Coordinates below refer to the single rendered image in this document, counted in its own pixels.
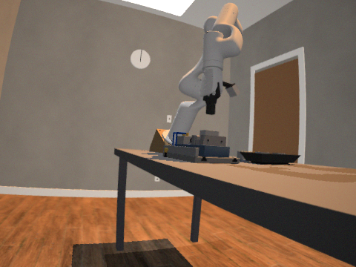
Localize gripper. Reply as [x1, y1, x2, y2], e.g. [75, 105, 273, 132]
[200, 67, 223, 115]

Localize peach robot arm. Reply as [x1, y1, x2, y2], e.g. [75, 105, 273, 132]
[162, 3, 243, 144]

